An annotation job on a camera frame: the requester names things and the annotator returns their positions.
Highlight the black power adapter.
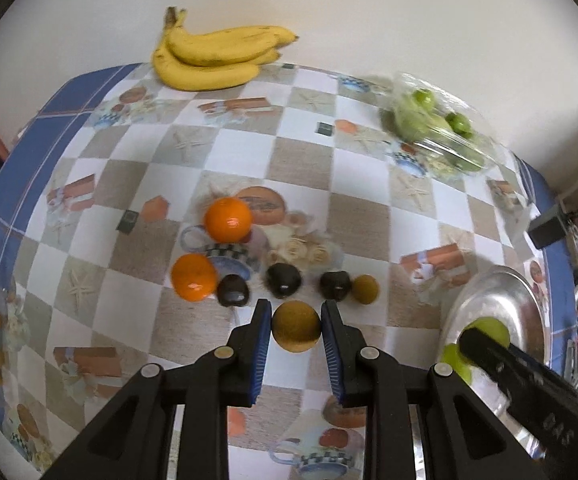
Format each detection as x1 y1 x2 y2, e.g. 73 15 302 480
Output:
528 214 568 249

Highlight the large green mango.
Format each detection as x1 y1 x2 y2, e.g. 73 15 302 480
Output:
441 344 472 385

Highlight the checkered vinyl tablecloth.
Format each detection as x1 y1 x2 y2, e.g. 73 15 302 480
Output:
0 64 575 476

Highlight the yellow banana bunch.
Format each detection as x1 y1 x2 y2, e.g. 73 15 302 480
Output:
151 6 298 92

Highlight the black plum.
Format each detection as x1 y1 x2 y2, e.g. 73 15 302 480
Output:
266 262 302 298
318 271 352 302
216 274 250 307

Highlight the large steel bowl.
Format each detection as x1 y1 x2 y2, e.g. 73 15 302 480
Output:
438 266 550 457

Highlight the tan longan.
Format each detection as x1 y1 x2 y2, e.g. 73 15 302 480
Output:
352 274 380 304
272 300 321 353

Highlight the round green fruit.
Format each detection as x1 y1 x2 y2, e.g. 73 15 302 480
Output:
464 316 510 348

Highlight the clear plastic fruit box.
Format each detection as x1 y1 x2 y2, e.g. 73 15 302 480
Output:
380 73 502 180

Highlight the orange tangerine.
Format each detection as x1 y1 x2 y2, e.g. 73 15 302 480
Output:
203 197 253 243
170 254 218 302

